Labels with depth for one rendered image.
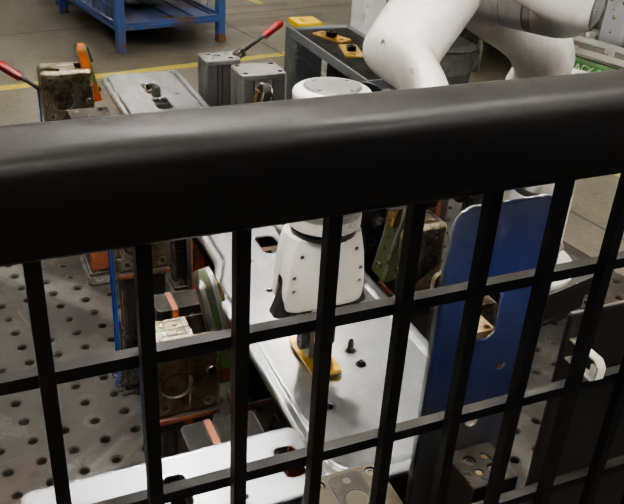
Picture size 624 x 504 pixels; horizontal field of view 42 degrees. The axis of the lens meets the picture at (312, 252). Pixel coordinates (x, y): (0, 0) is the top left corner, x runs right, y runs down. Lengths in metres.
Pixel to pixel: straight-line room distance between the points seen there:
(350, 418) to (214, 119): 0.77
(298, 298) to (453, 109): 0.73
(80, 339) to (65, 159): 1.41
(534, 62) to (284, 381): 0.64
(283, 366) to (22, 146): 0.84
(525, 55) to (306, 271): 0.56
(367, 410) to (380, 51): 0.40
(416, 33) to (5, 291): 1.10
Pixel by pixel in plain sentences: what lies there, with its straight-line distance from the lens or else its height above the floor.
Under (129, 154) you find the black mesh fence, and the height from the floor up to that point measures 1.55.
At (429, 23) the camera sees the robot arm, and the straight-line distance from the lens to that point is 0.93.
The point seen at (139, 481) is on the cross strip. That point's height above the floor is 1.00.
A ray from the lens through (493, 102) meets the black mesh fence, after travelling 0.22.
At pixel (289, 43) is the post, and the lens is 1.90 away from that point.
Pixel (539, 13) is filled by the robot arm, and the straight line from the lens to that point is 1.13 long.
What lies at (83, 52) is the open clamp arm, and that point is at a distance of 1.86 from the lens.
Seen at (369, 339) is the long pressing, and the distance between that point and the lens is 1.06.
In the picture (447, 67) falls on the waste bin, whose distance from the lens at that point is 4.19.
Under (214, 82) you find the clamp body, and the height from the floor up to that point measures 1.01.
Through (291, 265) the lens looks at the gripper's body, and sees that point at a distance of 0.91.
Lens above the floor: 1.62
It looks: 30 degrees down
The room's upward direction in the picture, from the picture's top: 4 degrees clockwise
